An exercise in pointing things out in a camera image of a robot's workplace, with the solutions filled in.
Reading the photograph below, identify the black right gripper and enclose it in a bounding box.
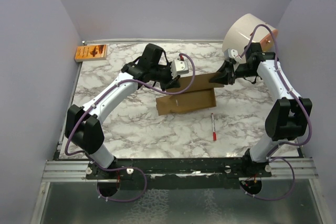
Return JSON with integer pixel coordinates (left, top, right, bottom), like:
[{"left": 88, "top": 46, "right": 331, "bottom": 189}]
[{"left": 209, "top": 60, "right": 259, "bottom": 86}]

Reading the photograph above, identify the brown cardboard box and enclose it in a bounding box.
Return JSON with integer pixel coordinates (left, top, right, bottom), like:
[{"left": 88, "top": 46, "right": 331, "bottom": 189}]
[{"left": 156, "top": 73, "right": 224, "bottom": 115}]

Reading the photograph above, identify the large white cylindrical roll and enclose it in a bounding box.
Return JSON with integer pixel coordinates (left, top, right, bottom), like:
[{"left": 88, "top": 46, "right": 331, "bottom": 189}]
[{"left": 222, "top": 14, "right": 278, "bottom": 62}]

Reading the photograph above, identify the orange paperback book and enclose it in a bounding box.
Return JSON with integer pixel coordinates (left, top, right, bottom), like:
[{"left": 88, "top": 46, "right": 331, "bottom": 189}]
[{"left": 75, "top": 45, "right": 107, "bottom": 62}]

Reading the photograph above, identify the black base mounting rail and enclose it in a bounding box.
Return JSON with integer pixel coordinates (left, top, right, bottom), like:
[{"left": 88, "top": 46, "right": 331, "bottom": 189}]
[{"left": 86, "top": 157, "right": 271, "bottom": 190}]

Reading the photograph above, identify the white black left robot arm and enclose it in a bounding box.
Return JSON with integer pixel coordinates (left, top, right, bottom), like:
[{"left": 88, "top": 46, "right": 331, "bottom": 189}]
[{"left": 65, "top": 44, "right": 189, "bottom": 179}]

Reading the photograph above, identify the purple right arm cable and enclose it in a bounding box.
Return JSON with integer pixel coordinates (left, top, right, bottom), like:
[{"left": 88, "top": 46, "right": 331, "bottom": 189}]
[{"left": 236, "top": 24, "right": 313, "bottom": 200}]

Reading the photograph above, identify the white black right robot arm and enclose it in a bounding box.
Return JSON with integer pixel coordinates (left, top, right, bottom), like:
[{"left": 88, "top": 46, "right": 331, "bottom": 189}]
[{"left": 210, "top": 42, "right": 312, "bottom": 177}]

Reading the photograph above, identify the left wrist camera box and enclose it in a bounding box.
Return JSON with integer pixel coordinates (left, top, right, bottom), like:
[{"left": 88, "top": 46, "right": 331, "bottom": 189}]
[{"left": 171, "top": 59, "right": 189, "bottom": 79}]

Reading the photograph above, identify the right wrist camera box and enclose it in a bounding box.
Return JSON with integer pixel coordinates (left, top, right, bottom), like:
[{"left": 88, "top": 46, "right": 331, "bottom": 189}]
[{"left": 224, "top": 49, "right": 242, "bottom": 65}]

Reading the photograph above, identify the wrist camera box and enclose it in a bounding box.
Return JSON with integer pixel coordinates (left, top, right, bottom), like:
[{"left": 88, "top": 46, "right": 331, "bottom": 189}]
[
  {"left": 171, "top": 59, "right": 189, "bottom": 79},
  {"left": 224, "top": 49, "right": 242, "bottom": 65}
]

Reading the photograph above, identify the red capped white marker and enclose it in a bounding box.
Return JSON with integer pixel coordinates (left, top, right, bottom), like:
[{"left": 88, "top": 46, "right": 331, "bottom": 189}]
[{"left": 211, "top": 113, "right": 217, "bottom": 142}]

